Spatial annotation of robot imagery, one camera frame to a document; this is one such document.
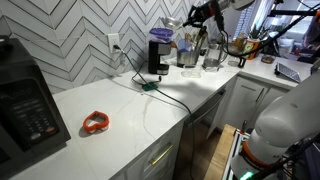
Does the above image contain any black power cable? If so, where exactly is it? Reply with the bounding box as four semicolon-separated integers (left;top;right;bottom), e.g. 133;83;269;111
113;44;201;180

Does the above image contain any glass pitcher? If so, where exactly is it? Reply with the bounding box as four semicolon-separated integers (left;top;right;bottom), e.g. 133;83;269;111
202;44;227;72

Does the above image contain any gold drawer handle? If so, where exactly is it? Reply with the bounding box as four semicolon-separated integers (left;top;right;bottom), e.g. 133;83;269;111
149;142;173;166

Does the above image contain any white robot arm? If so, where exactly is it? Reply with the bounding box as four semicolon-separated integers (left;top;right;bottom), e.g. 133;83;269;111
182;0;320;180

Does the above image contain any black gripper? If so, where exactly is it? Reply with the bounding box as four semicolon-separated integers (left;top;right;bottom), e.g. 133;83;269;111
182;2;216;27

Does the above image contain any orange heart cookie cutter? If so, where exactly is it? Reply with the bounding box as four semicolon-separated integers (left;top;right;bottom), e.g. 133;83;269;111
82;111;109;133

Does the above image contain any orange potted plant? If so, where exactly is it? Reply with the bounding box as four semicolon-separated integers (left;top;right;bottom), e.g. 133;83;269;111
243;25;262;60

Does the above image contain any green circuit board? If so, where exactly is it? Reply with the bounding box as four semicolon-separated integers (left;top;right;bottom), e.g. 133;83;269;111
142;82;158;91

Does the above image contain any black microwave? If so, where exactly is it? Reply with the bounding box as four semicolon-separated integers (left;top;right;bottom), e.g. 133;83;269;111
0;35;71;176

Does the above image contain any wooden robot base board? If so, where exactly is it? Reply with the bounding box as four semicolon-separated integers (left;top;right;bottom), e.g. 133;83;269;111
204;124;236;180

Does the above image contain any purple lid lunchbox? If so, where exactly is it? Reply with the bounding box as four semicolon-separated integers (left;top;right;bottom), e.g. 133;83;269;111
149;28;173;42

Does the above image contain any black silver coffee machine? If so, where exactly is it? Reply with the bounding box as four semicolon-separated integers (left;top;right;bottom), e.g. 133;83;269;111
148;41;171;75

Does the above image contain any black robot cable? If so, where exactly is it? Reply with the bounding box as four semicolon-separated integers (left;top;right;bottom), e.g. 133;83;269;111
213;0;320;68

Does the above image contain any white wall outlet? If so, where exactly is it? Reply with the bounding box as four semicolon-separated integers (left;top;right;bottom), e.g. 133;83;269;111
107;33;119;53

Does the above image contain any grey utensil holder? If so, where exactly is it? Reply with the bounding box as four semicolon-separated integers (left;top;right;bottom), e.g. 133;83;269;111
177;39;200;67

